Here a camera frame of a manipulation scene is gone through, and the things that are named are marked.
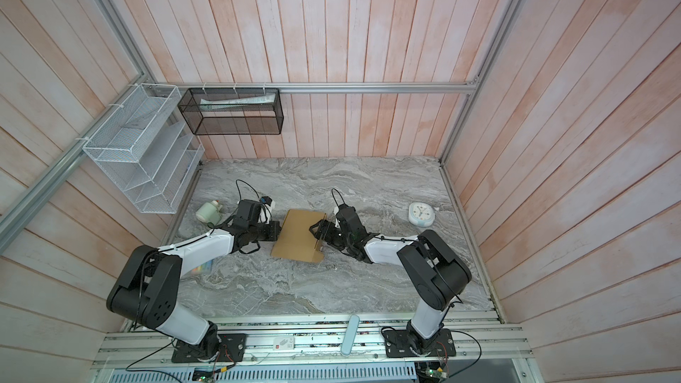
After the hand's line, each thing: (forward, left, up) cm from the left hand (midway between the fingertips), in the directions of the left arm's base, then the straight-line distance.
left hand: (281, 233), depth 92 cm
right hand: (-1, -13, +2) cm, 13 cm away
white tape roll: (+7, +27, +2) cm, 28 cm away
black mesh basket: (+45, +22, +20) cm, 54 cm away
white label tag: (-34, -5, -3) cm, 34 cm away
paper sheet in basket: (+34, +17, +31) cm, 49 cm away
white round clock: (+10, -53, -2) cm, 54 cm away
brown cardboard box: (-4, -6, +2) cm, 8 cm away
